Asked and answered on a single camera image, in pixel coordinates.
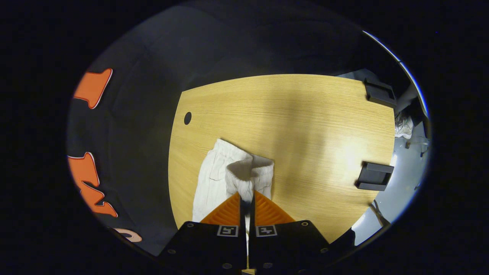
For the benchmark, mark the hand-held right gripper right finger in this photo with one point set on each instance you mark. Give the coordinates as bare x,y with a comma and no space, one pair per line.
286,244

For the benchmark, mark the white jeans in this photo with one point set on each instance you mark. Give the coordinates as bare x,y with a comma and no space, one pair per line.
214,179

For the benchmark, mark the black table bracket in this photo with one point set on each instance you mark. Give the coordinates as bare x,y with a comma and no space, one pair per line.
374,176
380,95

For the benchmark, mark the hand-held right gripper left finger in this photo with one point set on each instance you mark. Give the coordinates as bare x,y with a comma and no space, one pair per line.
206,244

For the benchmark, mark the black backdrop cloth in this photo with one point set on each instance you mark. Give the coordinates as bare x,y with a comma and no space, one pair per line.
145,133

